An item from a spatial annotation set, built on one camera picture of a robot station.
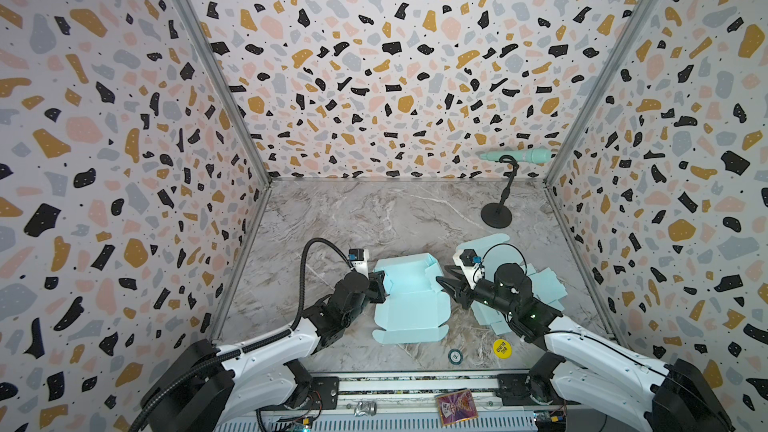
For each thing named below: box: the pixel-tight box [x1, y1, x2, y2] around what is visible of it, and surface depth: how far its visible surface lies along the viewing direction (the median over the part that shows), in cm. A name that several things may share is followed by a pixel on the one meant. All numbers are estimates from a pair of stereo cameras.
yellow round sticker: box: [493, 338, 513, 359], surface depth 83 cm
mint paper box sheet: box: [372, 253, 451, 344], surface depth 80 cm
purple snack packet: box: [436, 389, 479, 426], surface depth 72 cm
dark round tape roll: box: [448, 348, 463, 365], surface depth 81 cm
